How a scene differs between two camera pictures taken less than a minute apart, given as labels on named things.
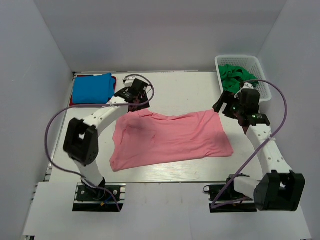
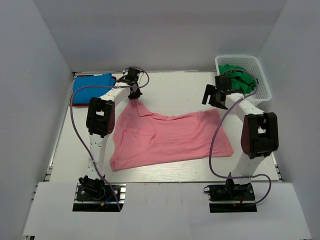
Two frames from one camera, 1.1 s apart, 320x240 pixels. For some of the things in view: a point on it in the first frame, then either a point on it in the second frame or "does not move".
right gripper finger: [225, 97] to [210, 90]
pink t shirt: [140, 139] does not move
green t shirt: [233, 77] does not move
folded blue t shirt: [93, 89] does not move
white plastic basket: [252, 63] does not move
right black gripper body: [233, 110] to [221, 105]
